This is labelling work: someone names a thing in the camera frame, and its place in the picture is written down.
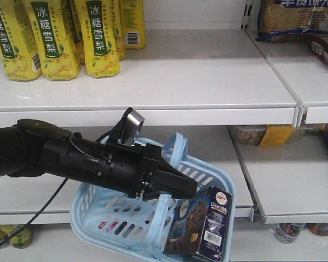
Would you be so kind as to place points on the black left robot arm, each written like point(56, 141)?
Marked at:
point(31, 148)

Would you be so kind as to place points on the blue cracker bag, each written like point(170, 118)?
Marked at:
point(280, 21)

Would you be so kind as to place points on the red snack pack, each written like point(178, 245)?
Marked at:
point(318, 44)

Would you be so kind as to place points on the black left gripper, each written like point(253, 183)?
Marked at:
point(135, 171)

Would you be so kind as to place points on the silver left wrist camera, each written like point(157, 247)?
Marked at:
point(130, 126)

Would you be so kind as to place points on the white snack shelf unit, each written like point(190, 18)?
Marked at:
point(201, 71)

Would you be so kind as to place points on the yellow pear drink bottle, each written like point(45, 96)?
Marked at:
point(101, 56)
point(18, 49)
point(55, 44)

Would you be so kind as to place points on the light blue plastic basket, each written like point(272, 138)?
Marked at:
point(138, 228)

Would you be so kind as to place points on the Chocofello cookie box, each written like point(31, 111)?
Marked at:
point(199, 227)

